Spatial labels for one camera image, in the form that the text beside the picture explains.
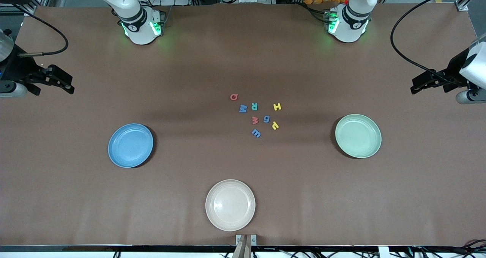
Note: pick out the yellow foam small h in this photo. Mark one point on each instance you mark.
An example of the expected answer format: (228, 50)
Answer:
(275, 126)

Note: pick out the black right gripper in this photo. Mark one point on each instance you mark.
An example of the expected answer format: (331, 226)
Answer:
(17, 69)

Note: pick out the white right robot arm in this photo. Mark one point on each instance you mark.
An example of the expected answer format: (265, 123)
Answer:
(140, 26)

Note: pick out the blue plate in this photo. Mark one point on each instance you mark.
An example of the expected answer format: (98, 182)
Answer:
(130, 146)

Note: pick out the green foam letter R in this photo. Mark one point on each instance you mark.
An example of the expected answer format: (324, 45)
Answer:
(254, 106)

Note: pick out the green plate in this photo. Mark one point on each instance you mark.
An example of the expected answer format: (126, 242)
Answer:
(358, 136)

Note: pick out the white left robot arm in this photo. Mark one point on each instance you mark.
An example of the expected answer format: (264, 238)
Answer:
(347, 26)

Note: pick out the red foam letter Q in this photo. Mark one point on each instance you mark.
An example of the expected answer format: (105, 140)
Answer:
(232, 97)

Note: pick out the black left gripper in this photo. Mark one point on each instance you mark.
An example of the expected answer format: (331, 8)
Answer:
(453, 73)

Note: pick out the yellow foam capital H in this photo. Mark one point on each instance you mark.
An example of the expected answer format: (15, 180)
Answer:
(277, 106)

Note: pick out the blue foam small g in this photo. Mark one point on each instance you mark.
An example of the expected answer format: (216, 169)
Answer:
(266, 119)

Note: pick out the blue foam capital W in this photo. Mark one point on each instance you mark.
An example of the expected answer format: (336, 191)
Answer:
(243, 109)

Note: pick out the brown table cover sheet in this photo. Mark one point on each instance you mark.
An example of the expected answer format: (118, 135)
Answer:
(243, 60)

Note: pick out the white label tag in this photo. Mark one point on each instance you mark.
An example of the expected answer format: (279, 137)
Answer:
(383, 252)

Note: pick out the metal table edge bracket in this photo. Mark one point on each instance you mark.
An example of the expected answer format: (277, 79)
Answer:
(253, 239)

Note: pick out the beige plate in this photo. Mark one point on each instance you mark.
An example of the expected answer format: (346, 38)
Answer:
(230, 205)

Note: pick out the red foam small w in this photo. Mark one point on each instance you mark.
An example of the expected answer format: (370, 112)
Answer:
(255, 120)

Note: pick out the blue foam small m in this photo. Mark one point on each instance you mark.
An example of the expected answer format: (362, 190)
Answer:
(256, 133)

